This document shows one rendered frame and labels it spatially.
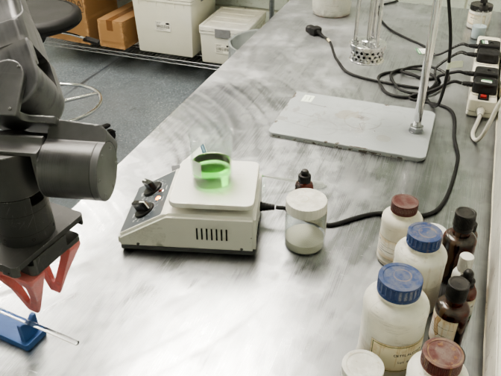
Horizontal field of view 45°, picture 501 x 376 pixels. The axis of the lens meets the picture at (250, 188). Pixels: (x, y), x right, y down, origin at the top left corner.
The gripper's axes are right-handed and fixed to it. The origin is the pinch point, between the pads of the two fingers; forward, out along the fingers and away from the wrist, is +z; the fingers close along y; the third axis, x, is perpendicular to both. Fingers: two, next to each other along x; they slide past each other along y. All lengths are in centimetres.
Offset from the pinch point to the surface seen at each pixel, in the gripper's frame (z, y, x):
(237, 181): 0.4, 30.6, -8.6
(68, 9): 20, 130, 112
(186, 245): 7.3, 22.0, -4.7
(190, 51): 68, 219, 118
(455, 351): -1.9, 10.5, -42.9
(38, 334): 8.1, 0.2, 3.1
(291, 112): 8, 69, -1
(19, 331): 6.3, -1.5, 4.0
